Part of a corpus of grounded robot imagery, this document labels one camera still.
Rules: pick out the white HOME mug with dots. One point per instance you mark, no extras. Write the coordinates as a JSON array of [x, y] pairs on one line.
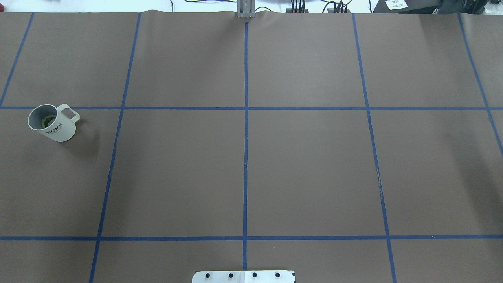
[[62, 129]]

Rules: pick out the brown paper table mat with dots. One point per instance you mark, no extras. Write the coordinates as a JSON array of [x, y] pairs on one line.
[[361, 148]]

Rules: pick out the black box device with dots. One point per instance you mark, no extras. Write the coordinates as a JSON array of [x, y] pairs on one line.
[[405, 6]]

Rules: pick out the aluminium extrusion post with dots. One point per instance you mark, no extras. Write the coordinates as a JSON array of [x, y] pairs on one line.
[[246, 9]]

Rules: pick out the white pedestal base column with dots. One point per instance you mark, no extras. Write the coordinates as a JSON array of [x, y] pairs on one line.
[[245, 276]]

